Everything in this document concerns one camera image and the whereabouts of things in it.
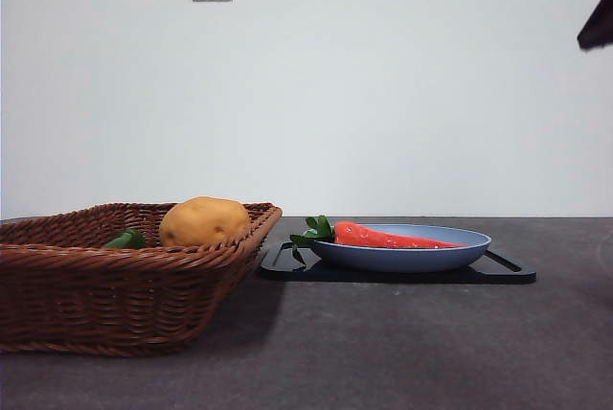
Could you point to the light blue plate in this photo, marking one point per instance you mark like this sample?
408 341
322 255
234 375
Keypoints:
397 259

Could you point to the brown wicker basket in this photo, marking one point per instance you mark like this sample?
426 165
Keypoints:
96 295

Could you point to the yellow-brown potato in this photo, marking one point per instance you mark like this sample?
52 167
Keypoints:
203 223

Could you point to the black rectangular tray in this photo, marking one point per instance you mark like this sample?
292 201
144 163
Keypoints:
287 274

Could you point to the orange carrot with green leaves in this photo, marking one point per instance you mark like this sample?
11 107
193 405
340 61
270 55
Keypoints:
364 236

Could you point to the green pepper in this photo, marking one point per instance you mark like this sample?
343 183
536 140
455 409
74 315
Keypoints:
123 239

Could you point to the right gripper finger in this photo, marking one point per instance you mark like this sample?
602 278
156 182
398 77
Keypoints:
601 29

